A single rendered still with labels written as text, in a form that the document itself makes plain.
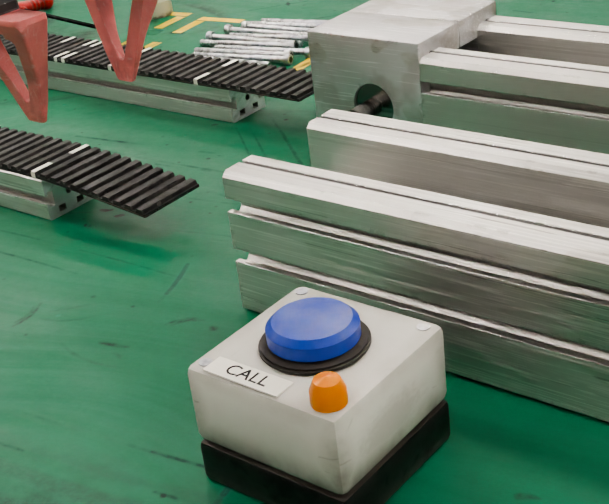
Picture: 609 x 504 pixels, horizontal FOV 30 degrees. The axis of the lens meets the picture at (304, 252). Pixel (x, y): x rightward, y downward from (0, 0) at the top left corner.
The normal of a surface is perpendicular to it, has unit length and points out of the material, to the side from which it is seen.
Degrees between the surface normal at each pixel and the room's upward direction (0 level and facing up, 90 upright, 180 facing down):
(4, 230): 0
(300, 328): 3
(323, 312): 3
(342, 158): 90
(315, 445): 90
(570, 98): 90
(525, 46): 90
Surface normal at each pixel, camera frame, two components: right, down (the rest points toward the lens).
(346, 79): -0.61, 0.43
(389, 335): -0.11, -0.88
